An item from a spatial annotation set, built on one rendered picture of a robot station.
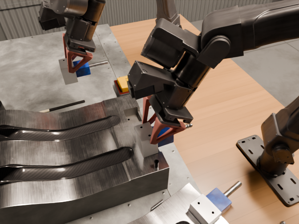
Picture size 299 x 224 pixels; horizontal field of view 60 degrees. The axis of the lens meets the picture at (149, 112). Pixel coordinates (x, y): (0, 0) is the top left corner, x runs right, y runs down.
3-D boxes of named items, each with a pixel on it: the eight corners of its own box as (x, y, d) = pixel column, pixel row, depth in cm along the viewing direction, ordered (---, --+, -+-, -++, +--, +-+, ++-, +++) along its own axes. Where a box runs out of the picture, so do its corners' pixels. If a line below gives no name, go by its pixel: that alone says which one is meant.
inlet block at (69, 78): (107, 65, 79) (104, 50, 75) (111, 74, 76) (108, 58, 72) (63, 75, 76) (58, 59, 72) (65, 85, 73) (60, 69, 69)
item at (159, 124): (142, 150, 52) (166, 115, 47) (131, 126, 57) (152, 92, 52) (168, 153, 56) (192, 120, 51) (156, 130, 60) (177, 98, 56)
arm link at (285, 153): (276, 147, 54) (304, 151, 53) (269, 118, 60) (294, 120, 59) (266, 165, 58) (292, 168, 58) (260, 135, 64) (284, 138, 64)
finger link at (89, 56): (59, 74, 67) (70, 42, 62) (56, 60, 72) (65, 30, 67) (84, 79, 71) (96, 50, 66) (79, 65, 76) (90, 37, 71)
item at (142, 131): (186, 126, 64) (187, 109, 60) (196, 140, 60) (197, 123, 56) (136, 142, 61) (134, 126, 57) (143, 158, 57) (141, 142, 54)
